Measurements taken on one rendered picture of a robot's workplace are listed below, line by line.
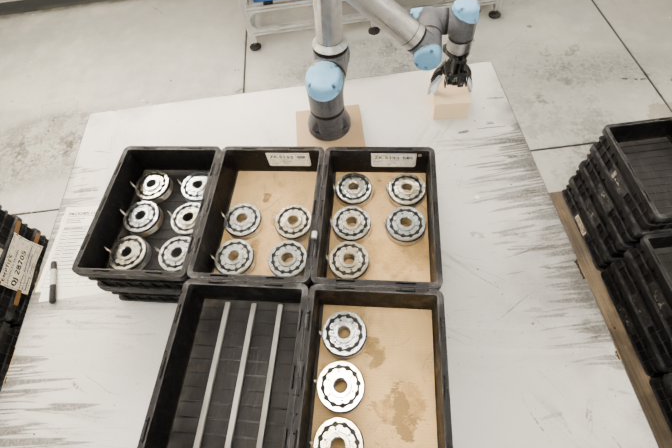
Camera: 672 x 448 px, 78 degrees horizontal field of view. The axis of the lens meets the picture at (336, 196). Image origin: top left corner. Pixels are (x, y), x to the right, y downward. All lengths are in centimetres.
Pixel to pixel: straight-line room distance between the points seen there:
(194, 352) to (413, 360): 51
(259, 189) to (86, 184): 70
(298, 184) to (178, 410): 64
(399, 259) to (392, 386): 30
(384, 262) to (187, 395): 55
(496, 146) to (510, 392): 76
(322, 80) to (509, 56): 183
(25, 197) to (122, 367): 178
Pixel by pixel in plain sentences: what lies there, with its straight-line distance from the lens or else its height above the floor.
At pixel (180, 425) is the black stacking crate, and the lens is 109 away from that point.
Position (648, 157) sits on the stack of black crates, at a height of 49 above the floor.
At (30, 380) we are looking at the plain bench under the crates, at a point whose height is 70.
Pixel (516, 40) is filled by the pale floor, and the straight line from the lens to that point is 310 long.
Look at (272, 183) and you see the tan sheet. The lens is 124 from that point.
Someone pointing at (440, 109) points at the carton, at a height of 75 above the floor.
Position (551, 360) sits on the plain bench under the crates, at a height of 70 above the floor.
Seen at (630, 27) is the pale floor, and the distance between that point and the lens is 343.
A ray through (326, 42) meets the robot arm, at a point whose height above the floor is 100.
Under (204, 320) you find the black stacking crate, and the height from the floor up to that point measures 83.
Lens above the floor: 183
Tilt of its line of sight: 57 degrees down
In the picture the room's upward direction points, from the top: 10 degrees counter-clockwise
